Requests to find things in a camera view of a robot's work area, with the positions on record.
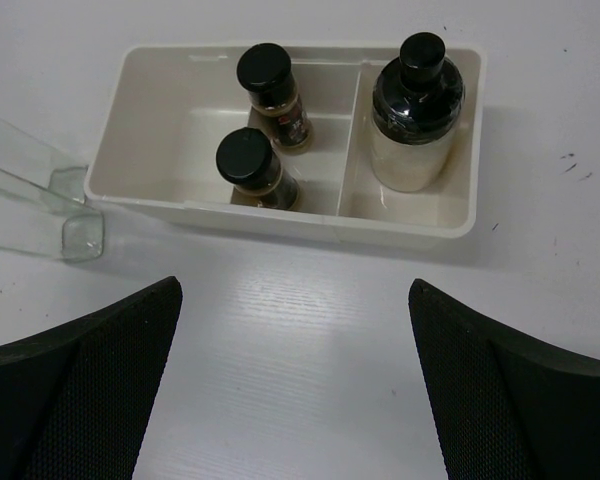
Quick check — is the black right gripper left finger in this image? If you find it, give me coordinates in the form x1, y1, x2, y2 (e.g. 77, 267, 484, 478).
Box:
0, 277, 183, 479

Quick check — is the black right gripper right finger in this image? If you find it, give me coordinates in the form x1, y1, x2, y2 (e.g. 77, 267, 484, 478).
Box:
409, 279, 600, 479

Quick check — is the glass oil bottle gold spout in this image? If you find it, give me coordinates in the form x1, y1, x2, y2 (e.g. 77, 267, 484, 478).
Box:
0, 169, 105, 263

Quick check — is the spice jar black lid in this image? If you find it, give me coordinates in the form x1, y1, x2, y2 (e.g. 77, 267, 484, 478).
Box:
215, 127, 300, 210
236, 43, 313, 154

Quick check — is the black top white condiment bottle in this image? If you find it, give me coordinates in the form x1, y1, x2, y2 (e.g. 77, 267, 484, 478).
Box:
370, 32, 465, 193

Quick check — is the white divided organizer bin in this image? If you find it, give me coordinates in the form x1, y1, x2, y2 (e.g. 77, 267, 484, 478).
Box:
85, 43, 486, 249

